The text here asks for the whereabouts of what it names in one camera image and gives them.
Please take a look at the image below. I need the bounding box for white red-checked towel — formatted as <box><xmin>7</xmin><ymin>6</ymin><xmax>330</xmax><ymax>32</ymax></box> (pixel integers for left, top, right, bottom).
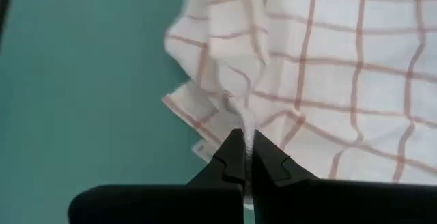
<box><xmin>162</xmin><ymin>0</ymin><xmax>437</xmax><ymax>211</ymax></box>

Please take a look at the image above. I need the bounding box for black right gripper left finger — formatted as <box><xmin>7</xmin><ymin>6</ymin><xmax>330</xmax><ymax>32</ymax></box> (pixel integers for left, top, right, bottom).
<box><xmin>67</xmin><ymin>128</ymin><xmax>246</xmax><ymax>224</ymax></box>

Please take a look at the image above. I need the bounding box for green table mat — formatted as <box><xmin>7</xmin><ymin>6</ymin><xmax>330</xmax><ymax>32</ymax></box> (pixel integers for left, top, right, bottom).
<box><xmin>0</xmin><ymin>0</ymin><xmax>255</xmax><ymax>224</ymax></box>

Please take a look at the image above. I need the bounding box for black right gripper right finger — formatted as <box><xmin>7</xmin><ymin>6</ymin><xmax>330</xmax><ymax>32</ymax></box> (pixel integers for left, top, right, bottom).
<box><xmin>251</xmin><ymin>129</ymin><xmax>437</xmax><ymax>224</ymax></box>

